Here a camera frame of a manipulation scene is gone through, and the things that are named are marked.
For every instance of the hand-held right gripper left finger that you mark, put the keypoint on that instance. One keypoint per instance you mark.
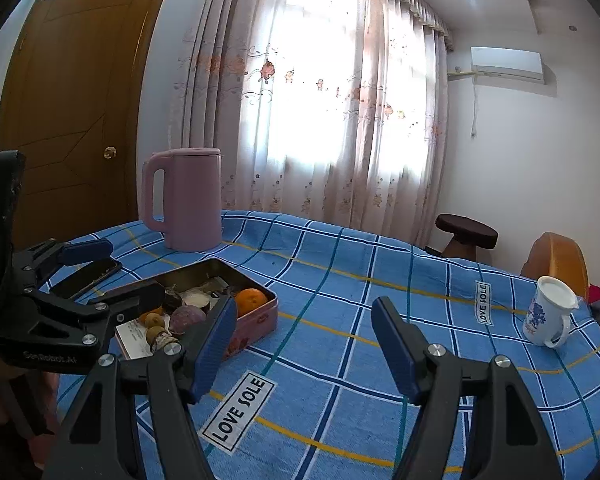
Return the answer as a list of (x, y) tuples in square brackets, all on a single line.
[(212, 355)]

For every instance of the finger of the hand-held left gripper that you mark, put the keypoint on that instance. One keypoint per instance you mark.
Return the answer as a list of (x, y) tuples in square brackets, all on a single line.
[(87, 252), (130, 302)]

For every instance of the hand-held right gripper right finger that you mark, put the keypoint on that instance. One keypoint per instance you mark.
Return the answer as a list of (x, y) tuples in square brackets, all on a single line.
[(400, 365)]

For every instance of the small brown fruit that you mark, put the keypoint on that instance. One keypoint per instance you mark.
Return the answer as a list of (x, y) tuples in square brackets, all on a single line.
[(155, 319), (156, 334)]

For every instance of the pink tin box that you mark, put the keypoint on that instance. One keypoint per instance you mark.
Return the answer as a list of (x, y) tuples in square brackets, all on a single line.
[(252, 330)]

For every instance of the orange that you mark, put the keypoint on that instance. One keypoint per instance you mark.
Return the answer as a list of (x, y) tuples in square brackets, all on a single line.
[(252, 301)]

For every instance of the person's left forearm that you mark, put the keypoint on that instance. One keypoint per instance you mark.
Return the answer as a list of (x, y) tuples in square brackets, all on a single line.
[(5, 440)]

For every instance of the black flat object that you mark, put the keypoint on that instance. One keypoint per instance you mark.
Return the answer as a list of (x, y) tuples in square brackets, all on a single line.
[(92, 277)]

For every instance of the white paper card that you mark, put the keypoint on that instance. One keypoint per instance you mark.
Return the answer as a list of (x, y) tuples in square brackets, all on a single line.
[(132, 337)]

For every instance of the purple round fruit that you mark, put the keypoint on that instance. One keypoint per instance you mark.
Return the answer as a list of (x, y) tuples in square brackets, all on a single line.
[(187, 321)]

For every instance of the dark brown fruit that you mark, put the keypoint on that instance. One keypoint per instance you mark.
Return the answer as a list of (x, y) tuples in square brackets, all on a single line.
[(172, 301)]

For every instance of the cream round fruit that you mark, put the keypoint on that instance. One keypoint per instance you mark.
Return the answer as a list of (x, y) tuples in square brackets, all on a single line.
[(196, 300)]

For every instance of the blue plaid bedsheet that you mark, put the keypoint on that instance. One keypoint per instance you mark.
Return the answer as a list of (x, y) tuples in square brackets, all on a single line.
[(355, 285)]

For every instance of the brass door knob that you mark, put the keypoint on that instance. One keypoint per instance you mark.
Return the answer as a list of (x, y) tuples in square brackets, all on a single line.
[(110, 152)]

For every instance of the pink electric kettle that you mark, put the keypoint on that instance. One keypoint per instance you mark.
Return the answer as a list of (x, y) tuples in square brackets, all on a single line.
[(192, 200)]

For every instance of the brown wooden door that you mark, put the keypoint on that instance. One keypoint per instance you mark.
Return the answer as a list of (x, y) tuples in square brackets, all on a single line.
[(65, 85)]

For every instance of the dark round stool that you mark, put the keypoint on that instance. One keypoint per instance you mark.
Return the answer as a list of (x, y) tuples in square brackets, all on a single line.
[(467, 227)]

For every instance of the white blue printed mug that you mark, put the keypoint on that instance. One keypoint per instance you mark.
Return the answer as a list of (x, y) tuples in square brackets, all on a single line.
[(545, 310)]

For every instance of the orange wooden chair back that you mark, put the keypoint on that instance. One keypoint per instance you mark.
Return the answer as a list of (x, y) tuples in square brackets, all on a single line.
[(555, 255)]

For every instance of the pale floral curtain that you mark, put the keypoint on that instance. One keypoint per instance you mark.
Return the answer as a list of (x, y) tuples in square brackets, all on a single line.
[(215, 110)]

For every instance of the beige air conditioner pipe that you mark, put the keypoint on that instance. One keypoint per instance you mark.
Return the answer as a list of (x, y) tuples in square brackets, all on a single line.
[(460, 74)]

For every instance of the white air conditioner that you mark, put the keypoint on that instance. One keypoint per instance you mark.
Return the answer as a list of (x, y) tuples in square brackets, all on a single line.
[(505, 62)]

